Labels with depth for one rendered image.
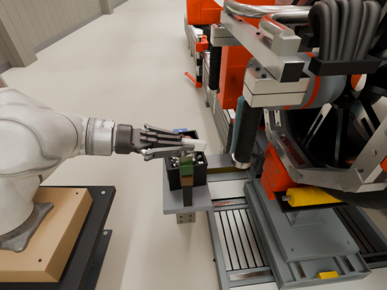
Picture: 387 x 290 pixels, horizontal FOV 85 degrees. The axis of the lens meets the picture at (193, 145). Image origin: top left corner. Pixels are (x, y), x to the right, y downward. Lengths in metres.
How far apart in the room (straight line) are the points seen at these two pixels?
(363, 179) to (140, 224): 1.04
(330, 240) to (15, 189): 1.14
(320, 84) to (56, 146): 0.54
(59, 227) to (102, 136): 0.48
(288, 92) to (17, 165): 0.40
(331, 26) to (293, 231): 0.83
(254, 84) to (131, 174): 1.25
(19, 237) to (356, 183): 0.93
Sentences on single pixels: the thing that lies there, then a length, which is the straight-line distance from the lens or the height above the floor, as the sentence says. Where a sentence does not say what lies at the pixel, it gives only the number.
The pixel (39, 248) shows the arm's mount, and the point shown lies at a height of 0.40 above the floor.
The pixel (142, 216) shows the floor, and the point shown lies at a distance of 1.29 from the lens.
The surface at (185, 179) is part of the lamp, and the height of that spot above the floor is 0.60.
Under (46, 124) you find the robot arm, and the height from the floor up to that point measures 0.91.
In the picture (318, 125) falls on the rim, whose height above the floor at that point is 0.69.
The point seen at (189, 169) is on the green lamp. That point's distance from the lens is 0.60.
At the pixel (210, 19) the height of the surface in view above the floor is 0.58.
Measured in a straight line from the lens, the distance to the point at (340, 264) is 1.14.
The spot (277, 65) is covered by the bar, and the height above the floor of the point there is 0.97.
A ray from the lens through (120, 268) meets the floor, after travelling 1.20.
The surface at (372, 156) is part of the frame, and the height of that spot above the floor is 0.82.
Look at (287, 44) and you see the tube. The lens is 0.36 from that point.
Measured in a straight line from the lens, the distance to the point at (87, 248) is 0.94.
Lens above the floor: 1.08
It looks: 41 degrees down
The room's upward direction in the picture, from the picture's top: straight up
